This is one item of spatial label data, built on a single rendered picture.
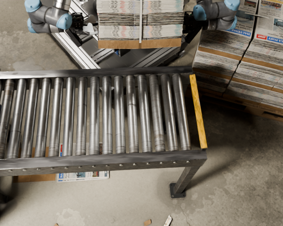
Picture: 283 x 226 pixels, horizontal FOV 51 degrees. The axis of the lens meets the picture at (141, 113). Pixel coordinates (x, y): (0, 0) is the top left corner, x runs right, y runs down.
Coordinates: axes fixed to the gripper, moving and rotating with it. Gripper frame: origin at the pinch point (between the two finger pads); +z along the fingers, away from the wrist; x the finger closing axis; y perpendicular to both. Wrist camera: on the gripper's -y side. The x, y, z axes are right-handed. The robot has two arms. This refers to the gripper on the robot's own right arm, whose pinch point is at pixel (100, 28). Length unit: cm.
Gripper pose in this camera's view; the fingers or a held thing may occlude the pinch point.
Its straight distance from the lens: 160.6
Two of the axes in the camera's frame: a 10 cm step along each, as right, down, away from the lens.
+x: -0.6, -6.6, 7.5
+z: 10.0, -0.3, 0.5
